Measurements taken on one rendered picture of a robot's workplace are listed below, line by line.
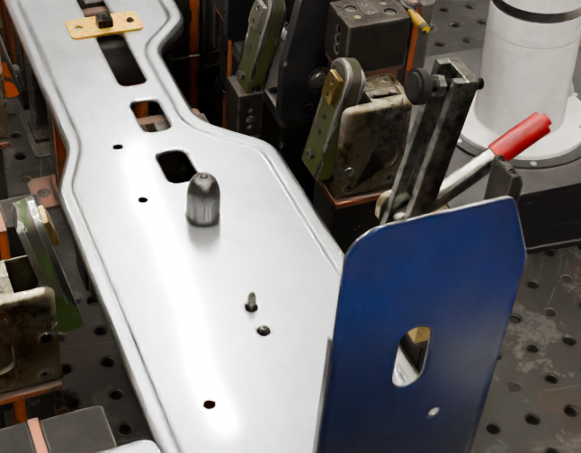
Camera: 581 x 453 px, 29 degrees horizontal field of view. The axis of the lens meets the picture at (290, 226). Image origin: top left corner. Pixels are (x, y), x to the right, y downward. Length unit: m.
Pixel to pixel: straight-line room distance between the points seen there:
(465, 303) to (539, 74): 0.85
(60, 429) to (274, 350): 0.18
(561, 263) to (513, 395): 0.25
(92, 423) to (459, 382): 0.35
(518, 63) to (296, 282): 0.56
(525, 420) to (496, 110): 0.41
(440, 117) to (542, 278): 0.63
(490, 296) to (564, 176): 0.85
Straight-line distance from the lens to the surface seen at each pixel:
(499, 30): 1.45
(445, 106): 0.90
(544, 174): 1.48
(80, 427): 0.92
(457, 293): 0.62
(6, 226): 1.08
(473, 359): 0.68
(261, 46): 1.21
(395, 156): 1.16
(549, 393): 1.37
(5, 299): 0.93
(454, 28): 1.95
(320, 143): 1.12
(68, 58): 1.27
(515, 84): 1.47
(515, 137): 0.98
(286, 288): 1.00
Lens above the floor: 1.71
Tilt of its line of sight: 42 degrees down
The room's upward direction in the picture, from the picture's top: 5 degrees clockwise
